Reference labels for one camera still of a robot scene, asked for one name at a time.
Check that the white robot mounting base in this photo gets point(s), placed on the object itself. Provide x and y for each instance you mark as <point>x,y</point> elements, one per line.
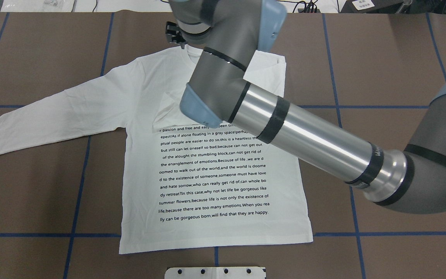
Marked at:
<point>252,272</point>

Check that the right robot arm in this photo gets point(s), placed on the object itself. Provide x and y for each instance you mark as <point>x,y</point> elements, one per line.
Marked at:
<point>410,181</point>

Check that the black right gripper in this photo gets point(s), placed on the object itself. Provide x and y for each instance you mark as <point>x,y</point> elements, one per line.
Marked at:
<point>173,36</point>

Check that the white long-sleeve printed shirt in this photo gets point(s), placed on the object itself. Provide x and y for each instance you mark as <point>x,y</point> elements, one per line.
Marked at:
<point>184,185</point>

